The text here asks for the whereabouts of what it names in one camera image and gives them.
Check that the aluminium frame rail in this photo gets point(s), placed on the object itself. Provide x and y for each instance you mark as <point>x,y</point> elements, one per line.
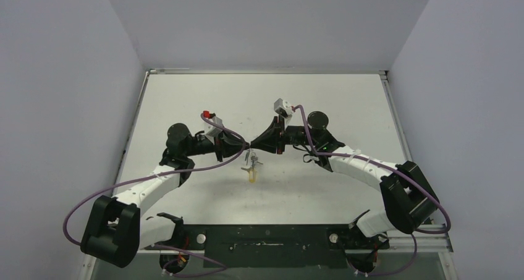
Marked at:
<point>426,243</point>

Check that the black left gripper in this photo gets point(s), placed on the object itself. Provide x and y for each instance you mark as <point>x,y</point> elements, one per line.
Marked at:
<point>228,145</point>

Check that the yellow key tag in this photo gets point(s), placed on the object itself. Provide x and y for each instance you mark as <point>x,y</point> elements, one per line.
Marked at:
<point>252,175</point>

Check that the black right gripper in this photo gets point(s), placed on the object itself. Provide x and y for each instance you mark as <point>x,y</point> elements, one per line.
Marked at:
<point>279,135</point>

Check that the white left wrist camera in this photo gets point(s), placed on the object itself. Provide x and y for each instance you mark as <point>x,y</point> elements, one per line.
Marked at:
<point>213,124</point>

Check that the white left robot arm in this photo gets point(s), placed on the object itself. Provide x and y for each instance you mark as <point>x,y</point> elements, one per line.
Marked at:
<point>117,229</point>

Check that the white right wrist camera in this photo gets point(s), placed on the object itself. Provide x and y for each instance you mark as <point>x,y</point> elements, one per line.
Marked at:
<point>283,108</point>

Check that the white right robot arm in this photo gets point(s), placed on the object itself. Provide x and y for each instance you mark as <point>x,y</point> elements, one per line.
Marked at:
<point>408,199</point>

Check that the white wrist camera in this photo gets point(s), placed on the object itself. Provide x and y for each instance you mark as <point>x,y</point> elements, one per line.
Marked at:
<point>213,124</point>
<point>283,108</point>

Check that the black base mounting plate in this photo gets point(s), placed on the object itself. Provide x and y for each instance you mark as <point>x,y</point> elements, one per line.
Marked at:
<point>278,245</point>

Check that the perforated metal key plate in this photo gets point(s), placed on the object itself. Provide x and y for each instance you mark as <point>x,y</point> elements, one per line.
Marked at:
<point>252,161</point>

